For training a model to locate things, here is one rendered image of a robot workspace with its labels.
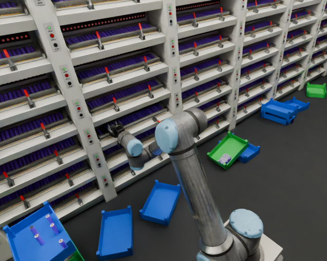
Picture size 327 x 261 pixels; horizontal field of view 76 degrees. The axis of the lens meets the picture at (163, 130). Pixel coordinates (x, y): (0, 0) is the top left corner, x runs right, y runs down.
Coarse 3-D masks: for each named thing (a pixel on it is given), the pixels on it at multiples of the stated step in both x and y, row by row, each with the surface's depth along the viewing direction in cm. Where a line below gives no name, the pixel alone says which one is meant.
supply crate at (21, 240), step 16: (48, 208) 107; (16, 224) 100; (32, 224) 104; (48, 224) 103; (16, 240) 98; (32, 240) 97; (48, 240) 96; (64, 240) 87; (16, 256) 89; (32, 256) 91; (48, 256) 90; (64, 256) 88
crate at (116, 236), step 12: (108, 216) 150; (120, 216) 149; (108, 228) 142; (120, 228) 141; (108, 240) 135; (120, 240) 134; (132, 240) 133; (96, 252) 122; (108, 252) 129; (120, 252) 123; (132, 252) 127
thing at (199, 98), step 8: (216, 80) 199; (224, 80) 200; (192, 88) 188; (200, 88) 188; (208, 88) 188; (216, 88) 191; (224, 88) 195; (232, 88) 196; (184, 96) 178; (192, 96) 179; (200, 96) 183; (208, 96) 185; (216, 96) 188; (184, 104) 175; (192, 104) 176; (200, 104) 180
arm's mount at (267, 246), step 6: (228, 222) 126; (264, 240) 115; (270, 240) 115; (264, 246) 113; (270, 246) 112; (276, 246) 112; (264, 252) 110; (270, 252) 110; (276, 252) 110; (264, 258) 108; (270, 258) 108; (276, 258) 110
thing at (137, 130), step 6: (162, 102) 171; (168, 108) 166; (168, 114) 165; (150, 120) 160; (162, 120) 162; (102, 126) 151; (138, 126) 154; (144, 126) 155; (150, 126) 157; (96, 132) 147; (132, 132) 150; (138, 132) 153; (114, 138) 145; (102, 144) 141; (108, 144) 142; (114, 144) 146; (102, 150) 142
